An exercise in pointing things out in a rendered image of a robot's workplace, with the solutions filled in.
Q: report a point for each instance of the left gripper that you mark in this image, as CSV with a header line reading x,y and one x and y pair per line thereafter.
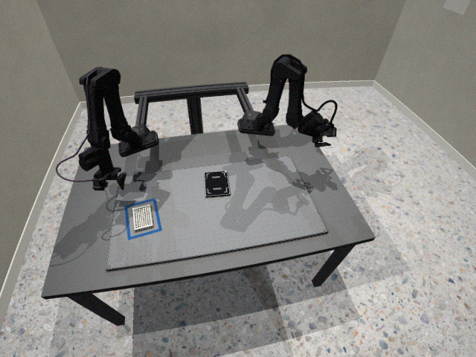
x,y
317,134

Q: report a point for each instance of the white well plate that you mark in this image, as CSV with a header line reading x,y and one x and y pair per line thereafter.
x,y
142,218

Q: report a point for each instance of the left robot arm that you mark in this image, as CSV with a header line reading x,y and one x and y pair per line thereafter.
x,y
285,68

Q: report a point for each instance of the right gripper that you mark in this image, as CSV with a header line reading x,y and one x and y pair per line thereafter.
x,y
108,172

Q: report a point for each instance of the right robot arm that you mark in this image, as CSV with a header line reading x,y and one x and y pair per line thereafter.
x,y
105,85

